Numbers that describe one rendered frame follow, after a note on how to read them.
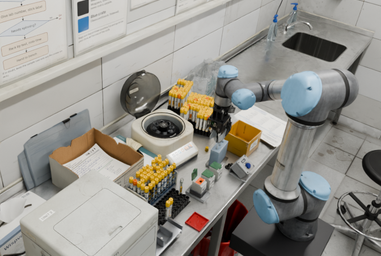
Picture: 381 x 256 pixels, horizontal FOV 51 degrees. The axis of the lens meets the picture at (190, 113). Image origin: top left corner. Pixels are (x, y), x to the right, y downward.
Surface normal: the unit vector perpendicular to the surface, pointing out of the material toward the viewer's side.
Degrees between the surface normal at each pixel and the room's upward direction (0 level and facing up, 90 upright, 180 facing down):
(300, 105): 81
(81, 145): 88
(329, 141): 0
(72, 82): 90
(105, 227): 0
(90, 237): 0
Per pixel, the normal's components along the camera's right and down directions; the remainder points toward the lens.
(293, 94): -0.88, 0.02
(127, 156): -0.51, 0.48
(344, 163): 0.10, -0.82
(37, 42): 0.80, 0.45
